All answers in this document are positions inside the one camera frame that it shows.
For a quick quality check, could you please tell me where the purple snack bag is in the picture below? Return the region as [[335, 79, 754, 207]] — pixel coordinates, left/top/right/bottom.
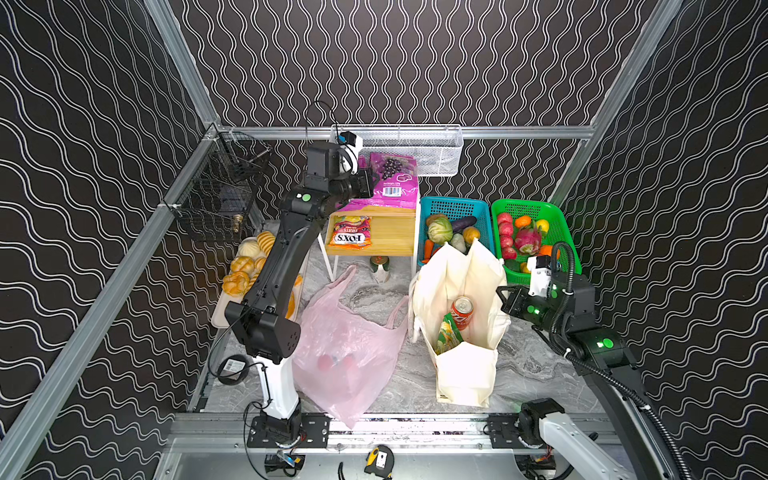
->
[[339, 152, 419, 211]]

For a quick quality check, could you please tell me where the red soda can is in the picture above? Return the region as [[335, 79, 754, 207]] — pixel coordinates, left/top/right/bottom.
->
[[450, 296, 474, 331]]

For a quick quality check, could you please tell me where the green yellow candy bag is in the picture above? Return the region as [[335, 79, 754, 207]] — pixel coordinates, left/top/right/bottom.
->
[[434, 313, 463, 355]]

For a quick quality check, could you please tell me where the cream canvas tote bag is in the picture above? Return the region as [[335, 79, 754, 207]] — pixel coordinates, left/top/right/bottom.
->
[[408, 240, 510, 408]]

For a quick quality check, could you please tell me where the pink plastic bag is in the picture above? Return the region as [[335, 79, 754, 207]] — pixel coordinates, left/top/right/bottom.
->
[[291, 266, 410, 428]]

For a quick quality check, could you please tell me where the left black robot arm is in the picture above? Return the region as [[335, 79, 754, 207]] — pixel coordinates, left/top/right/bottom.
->
[[225, 131, 373, 421]]

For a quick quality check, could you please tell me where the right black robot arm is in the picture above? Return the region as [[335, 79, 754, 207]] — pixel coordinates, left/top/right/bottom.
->
[[496, 241, 693, 479]]

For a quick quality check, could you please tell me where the red Fox's candy bag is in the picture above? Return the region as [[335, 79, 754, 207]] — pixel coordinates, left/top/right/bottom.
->
[[328, 216, 372, 249]]

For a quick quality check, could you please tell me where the green plastic basket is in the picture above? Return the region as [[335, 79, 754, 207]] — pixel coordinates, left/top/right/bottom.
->
[[491, 199, 582, 286]]

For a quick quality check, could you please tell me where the pink dragon fruit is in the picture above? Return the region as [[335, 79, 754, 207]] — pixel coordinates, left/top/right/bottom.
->
[[514, 226, 543, 256]]

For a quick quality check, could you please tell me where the white wooden two-tier shelf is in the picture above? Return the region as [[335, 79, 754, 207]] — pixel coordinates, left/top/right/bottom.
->
[[318, 195, 421, 282]]

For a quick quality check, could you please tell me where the green cabbage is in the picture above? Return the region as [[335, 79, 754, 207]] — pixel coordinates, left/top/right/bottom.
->
[[427, 217, 454, 245]]

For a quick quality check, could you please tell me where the teal plastic basket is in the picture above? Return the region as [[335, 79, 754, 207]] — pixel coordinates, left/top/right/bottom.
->
[[418, 196, 496, 266]]

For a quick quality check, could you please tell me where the beige bread tray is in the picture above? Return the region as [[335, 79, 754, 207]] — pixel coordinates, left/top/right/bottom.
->
[[211, 232, 273, 329]]

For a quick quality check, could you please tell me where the purple eggplant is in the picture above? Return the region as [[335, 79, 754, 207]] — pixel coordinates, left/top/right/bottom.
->
[[451, 216, 477, 233]]

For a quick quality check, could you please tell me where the black round puck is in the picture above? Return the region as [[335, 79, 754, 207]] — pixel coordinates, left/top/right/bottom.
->
[[216, 354, 251, 386]]

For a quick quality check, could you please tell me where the yellow black tape measure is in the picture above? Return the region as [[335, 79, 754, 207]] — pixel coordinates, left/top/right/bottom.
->
[[364, 445, 395, 479]]

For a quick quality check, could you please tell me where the white wire wall basket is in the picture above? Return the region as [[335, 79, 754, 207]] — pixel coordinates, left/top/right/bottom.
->
[[329, 124, 464, 177]]

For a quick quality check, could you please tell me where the black wire wall basket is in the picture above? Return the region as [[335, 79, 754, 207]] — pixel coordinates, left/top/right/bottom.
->
[[170, 132, 274, 244]]

